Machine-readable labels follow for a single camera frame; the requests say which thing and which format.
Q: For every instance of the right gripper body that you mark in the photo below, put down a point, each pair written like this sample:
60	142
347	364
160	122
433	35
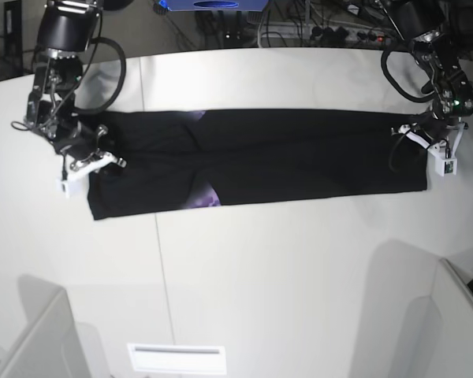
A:
74	137

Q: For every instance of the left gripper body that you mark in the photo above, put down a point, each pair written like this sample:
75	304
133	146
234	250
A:
443	132

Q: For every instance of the black T-shirt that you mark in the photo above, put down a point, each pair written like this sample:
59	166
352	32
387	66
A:
181	160

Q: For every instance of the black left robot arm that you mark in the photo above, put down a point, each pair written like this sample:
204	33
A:
448	91

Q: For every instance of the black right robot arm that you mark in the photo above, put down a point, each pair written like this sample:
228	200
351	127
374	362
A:
67	29

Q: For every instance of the blue box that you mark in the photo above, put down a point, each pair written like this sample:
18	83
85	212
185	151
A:
223	5

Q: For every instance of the white left partition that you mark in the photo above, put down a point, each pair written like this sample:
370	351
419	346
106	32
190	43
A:
51	344

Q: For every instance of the white partition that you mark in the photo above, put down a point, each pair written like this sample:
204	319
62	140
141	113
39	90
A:
51	344
436	338

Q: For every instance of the white slotted panel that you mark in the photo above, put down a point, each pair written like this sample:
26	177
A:
187	360

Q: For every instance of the white right partition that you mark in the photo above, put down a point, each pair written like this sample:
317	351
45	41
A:
436	338

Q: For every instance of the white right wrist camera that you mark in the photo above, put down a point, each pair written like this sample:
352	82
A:
69	188

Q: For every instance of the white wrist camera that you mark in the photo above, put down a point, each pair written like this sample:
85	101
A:
444	166
69	188

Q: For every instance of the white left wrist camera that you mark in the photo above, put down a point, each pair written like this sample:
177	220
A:
444	166

